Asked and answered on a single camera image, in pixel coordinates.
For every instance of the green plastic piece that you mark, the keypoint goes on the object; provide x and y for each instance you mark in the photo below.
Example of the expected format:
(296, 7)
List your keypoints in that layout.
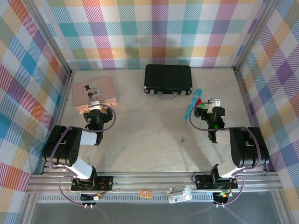
(202, 106)

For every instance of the white plastic device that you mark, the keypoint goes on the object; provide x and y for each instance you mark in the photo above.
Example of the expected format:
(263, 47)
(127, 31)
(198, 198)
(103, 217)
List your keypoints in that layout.
(178, 194)

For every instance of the blue pen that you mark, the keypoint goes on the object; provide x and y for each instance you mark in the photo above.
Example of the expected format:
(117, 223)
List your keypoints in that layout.
(195, 98)

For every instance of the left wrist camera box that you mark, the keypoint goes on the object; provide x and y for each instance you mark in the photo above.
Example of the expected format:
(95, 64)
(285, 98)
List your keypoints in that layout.
(94, 105)

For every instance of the aluminium side rail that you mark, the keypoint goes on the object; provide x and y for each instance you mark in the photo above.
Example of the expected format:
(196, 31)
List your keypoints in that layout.
(58, 121)
(247, 109)

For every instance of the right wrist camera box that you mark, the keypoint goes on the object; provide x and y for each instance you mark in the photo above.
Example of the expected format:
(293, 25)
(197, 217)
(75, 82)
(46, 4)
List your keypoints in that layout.
(216, 102)

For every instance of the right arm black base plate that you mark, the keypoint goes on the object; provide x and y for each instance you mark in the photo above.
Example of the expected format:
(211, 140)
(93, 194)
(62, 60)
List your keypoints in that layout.
(203, 180)

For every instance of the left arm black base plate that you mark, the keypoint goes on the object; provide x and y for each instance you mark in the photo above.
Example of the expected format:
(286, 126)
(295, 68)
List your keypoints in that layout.
(106, 183)

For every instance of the pink tin box cartoon couple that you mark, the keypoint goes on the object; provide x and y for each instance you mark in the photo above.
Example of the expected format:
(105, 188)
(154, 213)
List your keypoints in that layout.
(93, 88)

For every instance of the red plastic piece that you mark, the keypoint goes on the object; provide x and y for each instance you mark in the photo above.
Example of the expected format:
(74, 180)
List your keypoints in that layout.
(199, 101)

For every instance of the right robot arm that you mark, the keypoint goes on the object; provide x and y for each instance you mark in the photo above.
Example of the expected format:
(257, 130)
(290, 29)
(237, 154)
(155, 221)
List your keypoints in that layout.
(247, 147)

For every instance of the aluminium corner post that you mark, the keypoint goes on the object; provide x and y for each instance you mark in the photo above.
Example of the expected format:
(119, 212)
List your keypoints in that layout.
(254, 35)
(49, 37)

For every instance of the black connector bracket green light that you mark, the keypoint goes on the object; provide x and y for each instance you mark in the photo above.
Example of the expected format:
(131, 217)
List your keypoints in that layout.
(220, 198)

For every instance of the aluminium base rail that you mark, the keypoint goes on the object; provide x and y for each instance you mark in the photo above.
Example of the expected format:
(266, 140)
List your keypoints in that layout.
(151, 179)

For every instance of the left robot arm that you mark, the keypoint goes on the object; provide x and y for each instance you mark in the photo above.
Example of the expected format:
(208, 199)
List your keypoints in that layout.
(60, 144)

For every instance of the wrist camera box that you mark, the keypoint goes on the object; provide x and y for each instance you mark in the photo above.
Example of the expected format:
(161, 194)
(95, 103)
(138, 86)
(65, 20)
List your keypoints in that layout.
(94, 105)
(216, 102)

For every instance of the small orange circuit board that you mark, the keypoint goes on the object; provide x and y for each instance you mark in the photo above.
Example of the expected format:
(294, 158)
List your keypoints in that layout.
(146, 193)

